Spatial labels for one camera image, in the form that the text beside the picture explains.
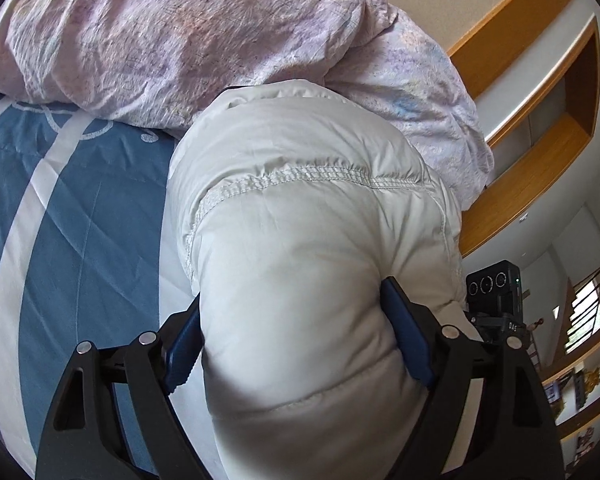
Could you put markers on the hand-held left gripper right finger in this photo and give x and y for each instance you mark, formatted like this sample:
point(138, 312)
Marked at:
point(410, 340)

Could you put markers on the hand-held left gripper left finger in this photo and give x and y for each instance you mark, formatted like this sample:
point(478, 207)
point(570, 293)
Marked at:
point(182, 355)

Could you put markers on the wooden wall shelf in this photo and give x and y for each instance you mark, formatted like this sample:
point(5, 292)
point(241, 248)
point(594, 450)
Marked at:
point(545, 150)

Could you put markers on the window with blinds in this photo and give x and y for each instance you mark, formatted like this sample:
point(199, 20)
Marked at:
point(585, 310)

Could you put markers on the blue striped bed sheet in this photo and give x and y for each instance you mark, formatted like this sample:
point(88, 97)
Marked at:
point(80, 210)

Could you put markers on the pink crumpled duvet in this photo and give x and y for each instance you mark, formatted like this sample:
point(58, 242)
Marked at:
point(180, 35)

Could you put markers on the light grey puffer jacket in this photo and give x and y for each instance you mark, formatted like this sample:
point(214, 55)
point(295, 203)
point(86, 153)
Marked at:
point(305, 235)

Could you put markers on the shelf of small pictures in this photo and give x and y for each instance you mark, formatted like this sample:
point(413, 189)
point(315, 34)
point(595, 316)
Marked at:
point(580, 395)

